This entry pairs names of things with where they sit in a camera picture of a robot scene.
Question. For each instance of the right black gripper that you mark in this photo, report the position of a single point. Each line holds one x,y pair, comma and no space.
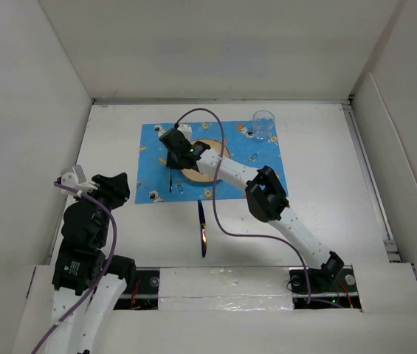
172,164

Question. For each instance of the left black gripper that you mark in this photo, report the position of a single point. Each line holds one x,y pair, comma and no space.
115,186

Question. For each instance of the beige ceramic plate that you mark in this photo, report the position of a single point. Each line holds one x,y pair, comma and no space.
198,177

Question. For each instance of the iridescent fork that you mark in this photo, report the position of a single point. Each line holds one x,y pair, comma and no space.
170,181

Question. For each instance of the blue space-print cloth placemat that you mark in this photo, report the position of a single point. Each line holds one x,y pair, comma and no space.
153,175

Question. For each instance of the iridescent table knife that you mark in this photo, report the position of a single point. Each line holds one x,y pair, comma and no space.
202,224

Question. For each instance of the clear plastic cup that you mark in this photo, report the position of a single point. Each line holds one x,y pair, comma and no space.
263,122

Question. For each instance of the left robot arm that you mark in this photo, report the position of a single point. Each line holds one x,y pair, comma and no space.
88,277

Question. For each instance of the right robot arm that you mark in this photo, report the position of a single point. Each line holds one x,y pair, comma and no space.
266,199

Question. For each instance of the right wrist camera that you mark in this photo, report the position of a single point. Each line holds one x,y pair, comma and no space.
185,129

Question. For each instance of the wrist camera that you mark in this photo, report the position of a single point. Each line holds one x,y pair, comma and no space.
185,129
73,177

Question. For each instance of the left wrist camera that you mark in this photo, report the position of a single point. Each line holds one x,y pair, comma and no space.
73,177

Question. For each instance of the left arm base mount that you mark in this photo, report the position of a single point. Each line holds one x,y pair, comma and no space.
143,294

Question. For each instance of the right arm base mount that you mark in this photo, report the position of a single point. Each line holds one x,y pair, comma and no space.
343,293

